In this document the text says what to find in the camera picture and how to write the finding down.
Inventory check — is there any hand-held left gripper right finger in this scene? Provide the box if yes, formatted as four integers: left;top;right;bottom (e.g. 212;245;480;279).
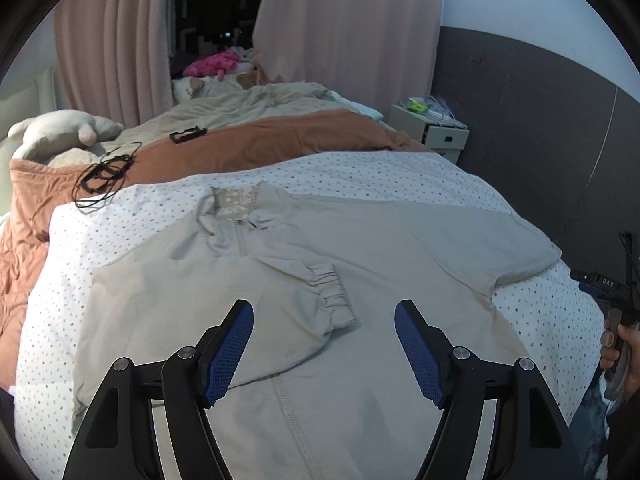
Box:
394;299;586;480

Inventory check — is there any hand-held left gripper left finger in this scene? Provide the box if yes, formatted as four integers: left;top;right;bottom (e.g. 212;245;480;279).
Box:
62;299;256;480

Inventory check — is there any beige zip jacket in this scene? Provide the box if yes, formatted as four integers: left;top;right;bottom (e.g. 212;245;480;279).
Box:
70;180;563;480

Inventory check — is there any person's right hand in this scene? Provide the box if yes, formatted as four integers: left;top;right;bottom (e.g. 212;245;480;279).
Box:
600;322;640;376

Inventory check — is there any white dotted blanket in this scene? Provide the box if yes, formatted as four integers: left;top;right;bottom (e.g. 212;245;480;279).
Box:
15;150;608;461

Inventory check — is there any white nightstand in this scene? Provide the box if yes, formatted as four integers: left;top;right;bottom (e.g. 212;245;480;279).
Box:
389;102;471;165

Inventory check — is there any orange-brown quilt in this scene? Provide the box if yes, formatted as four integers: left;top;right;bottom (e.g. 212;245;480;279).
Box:
0;109;436;356

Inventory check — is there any white and brown plush toy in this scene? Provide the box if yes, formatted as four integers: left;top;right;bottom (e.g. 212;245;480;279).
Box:
172;71;258;103

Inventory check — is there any pink plush toy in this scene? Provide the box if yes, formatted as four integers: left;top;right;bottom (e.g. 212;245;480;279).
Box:
182;49;241;77

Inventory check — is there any white padded headboard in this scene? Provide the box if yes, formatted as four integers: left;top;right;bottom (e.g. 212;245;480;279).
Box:
0;67;58;141

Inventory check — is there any pink curtain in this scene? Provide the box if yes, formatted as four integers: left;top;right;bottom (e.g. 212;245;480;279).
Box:
252;0;442;116
54;0;183;128

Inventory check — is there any coiled black cable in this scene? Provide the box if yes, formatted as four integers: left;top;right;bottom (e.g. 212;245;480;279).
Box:
71;141;143;211

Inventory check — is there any small black bracket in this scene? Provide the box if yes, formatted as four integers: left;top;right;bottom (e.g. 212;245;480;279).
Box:
169;126;208;144

